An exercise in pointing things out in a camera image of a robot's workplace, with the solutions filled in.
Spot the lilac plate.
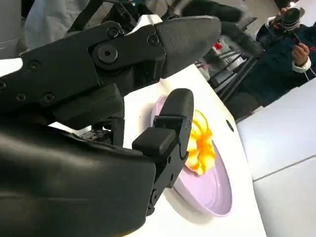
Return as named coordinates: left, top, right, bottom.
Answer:
left=150, top=95, right=233, bottom=219

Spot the black photo camera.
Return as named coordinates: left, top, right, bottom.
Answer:
left=272, top=6, right=304, bottom=32

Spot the black tripod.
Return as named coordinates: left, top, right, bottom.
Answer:
left=209, top=49, right=260, bottom=100

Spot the person's hand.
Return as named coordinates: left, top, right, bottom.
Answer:
left=291, top=43, right=310, bottom=68

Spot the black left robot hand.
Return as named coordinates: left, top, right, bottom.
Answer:
left=181, top=0, right=264, bottom=57

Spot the white cloth cover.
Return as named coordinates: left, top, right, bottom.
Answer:
left=24, top=0, right=82, bottom=50

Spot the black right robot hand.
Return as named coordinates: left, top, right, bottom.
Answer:
left=0, top=15, right=222, bottom=237

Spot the person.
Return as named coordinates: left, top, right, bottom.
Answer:
left=228, top=0, right=316, bottom=121

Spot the grey cylindrical post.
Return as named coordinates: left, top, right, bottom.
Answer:
left=0, top=0, right=19, bottom=51

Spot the orange and white bread roll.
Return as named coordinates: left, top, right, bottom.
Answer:
left=185, top=109, right=217, bottom=177

